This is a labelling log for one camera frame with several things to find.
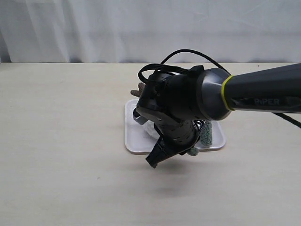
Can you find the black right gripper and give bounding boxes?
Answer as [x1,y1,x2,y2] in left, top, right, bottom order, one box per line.
[146,120,201,168]

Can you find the white plush snowman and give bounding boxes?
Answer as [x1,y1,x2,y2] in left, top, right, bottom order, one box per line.
[130,82,159,139]

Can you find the green knitted scarf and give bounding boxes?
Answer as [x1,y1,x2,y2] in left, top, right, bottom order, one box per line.
[187,121,213,156]

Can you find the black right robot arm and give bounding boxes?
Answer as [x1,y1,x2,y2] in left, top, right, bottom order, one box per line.
[133,64,301,168]

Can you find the white rectangular plastic tray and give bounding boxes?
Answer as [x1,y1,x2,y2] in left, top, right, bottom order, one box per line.
[124,98,226,155]

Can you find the white backdrop curtain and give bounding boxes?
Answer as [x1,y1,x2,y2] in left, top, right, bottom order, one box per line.
[0,0,301,63]

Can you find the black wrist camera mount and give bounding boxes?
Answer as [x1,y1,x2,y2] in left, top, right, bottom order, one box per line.
[132,108,148,125]

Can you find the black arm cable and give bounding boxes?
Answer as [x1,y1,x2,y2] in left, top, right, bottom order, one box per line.
[137,48,301,129]

